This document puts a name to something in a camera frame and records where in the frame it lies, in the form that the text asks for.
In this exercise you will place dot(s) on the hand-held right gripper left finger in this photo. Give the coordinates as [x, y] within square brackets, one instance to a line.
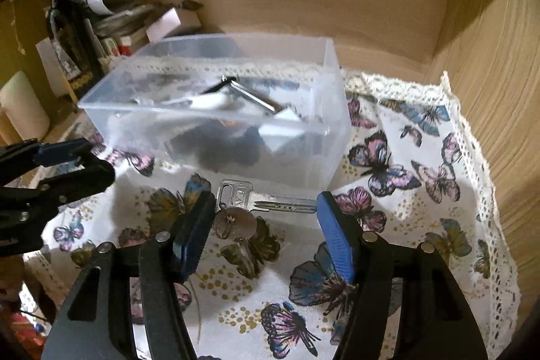
[194, 237]

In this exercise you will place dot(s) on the cream cylinder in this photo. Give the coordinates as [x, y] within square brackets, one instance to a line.
[23, 107]

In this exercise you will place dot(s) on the butterfly print lace cloth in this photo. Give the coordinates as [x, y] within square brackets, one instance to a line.
[422, 216]

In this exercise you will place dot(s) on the silver key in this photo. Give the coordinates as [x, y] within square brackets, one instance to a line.
[236, 195]

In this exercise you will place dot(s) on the small white card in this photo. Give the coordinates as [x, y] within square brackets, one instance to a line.
[163, 24]

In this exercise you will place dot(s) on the white handwritten note paper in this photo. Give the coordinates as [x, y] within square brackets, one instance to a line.
[49, 64]

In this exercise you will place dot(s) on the dark wine bottle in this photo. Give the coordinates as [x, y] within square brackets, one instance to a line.
[67, 43]

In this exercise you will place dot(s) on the silver metal tool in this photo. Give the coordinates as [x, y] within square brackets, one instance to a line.
[249, 94]

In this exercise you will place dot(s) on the stack of small books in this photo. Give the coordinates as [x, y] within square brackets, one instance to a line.
[122, 33]

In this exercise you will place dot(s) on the clear plastic box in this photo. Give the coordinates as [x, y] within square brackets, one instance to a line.
[320, 157]

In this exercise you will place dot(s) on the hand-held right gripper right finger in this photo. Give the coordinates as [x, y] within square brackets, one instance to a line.
[335, 237]

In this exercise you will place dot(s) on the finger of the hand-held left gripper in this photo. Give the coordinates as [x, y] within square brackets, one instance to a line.
[84, 178]
[63, 151]

